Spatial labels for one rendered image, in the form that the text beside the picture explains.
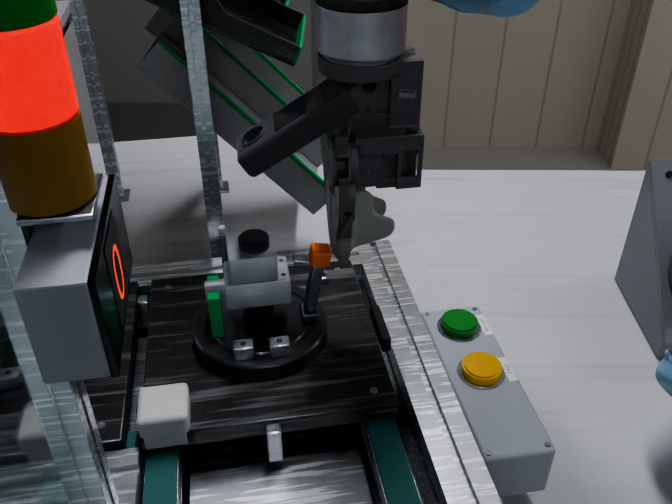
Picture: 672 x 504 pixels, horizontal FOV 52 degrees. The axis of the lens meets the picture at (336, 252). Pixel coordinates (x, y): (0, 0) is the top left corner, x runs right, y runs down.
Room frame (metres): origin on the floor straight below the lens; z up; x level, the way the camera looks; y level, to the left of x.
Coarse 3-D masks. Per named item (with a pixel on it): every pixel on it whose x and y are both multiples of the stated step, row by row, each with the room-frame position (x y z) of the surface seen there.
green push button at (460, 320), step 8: (448, 312) 0.58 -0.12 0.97; (456, 312) 0.58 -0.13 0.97; (464, 312) 0.58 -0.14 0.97; (448, 320) 0.57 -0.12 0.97; (456, 320) 0.57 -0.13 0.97; (464, 320) 0.57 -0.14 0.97; (472, 320) 0.57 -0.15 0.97; (448, 328) 0.56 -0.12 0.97; (456, 328) 0.56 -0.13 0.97; (464, 328) 0.56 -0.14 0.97; (472, 328) 0.56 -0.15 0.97; (456, 336) 0.55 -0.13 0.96; (464, 336) 0.55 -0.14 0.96
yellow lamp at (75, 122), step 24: (72, 120) 0.34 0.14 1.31; (0, 144) 0.32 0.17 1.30; (24, 144) 0.32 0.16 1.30; (48, 144) 0.32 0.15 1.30; (72, 144) 0.33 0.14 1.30; (0, 168) 0.32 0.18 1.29; (24, 168) 0.32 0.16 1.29; (48, 168) 0.32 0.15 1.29; (72, 168) 0.33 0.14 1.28; (24, 192) 0.32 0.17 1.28; (48, 192) 0.32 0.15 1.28; (72, 192) 0.33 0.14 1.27; (48, 216) 0.32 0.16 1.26
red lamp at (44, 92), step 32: (0, 32) 0.32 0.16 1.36; (32, 32) 0.33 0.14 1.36; (0, 64) 0.32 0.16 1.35; (32, 64) 0.32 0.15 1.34; (64, 64) 0.34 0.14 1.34; (0, 96) 0.32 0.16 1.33; (32, 96) 0.32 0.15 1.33; (64, 96) 0.33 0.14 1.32; (0, 128) 0.32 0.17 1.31; (32, 128) 0.32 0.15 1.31
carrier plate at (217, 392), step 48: (192, 288) 0.63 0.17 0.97; (336, 288) 0.63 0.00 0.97; (192, 336) 0.55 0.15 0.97; (336, 336) 0.55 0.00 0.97; (144, 384) 0.48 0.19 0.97; (192, 384) 0.48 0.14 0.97; (240, 384) 0.48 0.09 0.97; (288, 384) 0.48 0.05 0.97; (336, 384) 0.48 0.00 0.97; (384, 384) 0.48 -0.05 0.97; (192, 432) 0.42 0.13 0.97; (240, 432) 0.43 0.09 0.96
